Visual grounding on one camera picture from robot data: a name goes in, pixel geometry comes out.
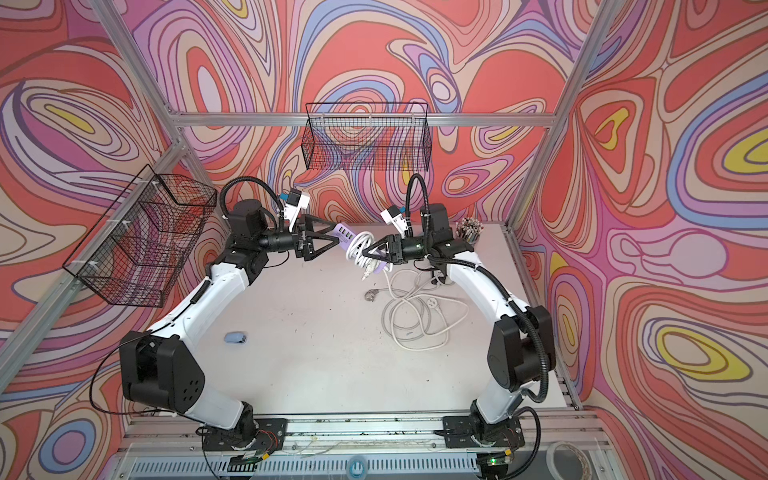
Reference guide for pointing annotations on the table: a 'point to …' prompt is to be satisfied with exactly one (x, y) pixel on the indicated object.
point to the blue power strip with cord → (406, 317)
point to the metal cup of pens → (469, 229)
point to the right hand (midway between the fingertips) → (369, 262)
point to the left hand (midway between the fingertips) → (337, 238)
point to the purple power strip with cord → (354, 244)
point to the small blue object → (235, 337)
